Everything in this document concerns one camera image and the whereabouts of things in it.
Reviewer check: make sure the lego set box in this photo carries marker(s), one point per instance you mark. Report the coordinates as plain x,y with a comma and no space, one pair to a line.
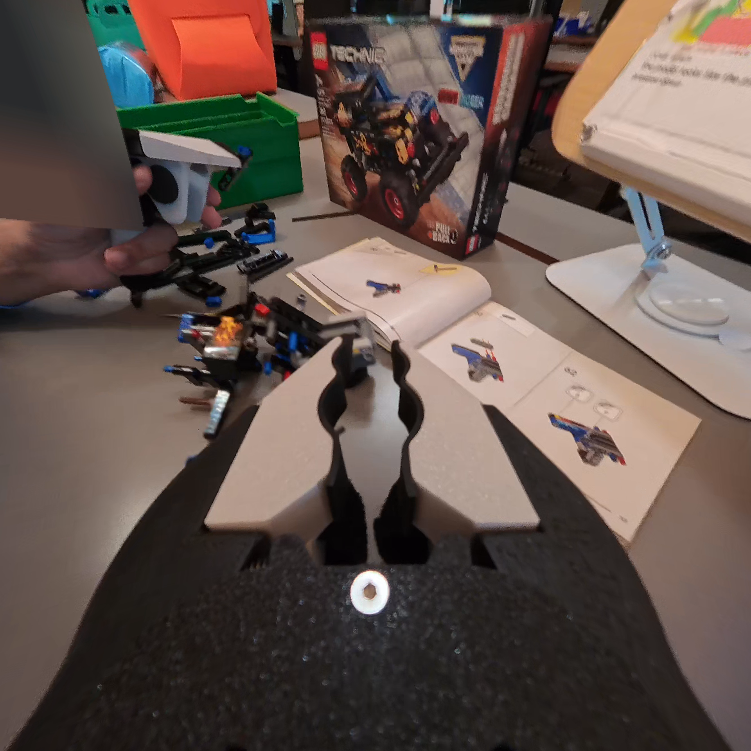
410,117

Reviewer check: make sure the laminated instruction sheet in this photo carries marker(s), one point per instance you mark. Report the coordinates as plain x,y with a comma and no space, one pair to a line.
675,105

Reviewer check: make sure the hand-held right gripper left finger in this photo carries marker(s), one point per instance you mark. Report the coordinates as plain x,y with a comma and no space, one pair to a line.
276,463

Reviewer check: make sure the document stand with wooden board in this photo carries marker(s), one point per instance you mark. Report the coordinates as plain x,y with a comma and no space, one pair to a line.
598,293

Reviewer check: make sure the lego pieces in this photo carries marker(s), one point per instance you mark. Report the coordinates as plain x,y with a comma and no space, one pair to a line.
199,264

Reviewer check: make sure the person's left hand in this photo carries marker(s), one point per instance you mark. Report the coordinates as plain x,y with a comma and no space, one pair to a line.
58,258

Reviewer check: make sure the green plastic bin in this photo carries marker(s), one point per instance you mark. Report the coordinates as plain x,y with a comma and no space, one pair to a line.
270,152

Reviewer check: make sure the blue round bag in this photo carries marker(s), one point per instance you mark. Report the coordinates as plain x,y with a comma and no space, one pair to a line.
123,79

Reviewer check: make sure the lego chassis with flame sticker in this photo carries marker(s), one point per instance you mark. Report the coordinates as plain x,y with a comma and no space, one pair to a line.
226,337

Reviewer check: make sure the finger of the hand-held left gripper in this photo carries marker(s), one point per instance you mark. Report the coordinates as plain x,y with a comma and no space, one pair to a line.
182,148

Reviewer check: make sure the green plastic crate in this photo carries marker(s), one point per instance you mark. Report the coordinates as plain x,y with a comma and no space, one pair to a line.
111,20

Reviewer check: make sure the lego instruction booklet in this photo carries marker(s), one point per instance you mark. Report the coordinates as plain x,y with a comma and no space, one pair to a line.
528,364

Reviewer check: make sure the orange folded box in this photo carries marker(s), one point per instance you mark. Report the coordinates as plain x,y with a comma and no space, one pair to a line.
199,53

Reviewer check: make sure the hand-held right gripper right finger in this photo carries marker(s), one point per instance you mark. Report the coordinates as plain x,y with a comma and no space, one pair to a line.
463,463

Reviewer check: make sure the grey blue lego sub-assembly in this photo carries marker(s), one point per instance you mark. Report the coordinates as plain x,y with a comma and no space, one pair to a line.
281,328

